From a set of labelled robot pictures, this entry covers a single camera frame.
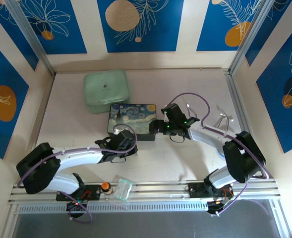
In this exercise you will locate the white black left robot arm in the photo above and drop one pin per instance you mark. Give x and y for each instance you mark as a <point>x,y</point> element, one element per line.
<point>74,155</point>

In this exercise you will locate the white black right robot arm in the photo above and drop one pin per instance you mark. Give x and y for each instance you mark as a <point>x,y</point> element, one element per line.
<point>237,158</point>

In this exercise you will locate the starry night print box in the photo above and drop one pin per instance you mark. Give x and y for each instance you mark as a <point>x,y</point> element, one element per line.
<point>132,119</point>

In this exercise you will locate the small orange cap bottle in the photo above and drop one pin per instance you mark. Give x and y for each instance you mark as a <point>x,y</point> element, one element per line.
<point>106,188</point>

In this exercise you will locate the clear plastic bag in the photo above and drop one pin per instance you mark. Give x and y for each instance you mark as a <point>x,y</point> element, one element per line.
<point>122,189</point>

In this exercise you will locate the mint green zip case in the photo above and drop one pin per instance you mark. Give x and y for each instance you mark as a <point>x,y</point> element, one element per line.
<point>106,90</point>

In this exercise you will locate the slotted metal vent strip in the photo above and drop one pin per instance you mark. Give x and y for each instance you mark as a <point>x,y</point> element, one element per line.
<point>140,207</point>

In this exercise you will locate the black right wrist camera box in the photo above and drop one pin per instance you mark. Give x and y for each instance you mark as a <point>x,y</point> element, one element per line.
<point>174,112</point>

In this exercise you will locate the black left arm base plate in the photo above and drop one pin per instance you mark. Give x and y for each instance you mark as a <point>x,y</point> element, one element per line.
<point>91,192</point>

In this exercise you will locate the aluminium table edge rail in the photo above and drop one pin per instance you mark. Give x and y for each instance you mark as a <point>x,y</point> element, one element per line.
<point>155,192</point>

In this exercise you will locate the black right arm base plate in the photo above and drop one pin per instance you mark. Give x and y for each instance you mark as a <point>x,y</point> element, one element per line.
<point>197,189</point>

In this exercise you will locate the aluminium side rail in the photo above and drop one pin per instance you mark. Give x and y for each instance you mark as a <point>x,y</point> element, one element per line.
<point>235,99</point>

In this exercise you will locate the aluminium frame post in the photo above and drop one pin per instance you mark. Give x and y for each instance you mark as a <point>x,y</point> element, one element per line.
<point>31,37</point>
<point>250,39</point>

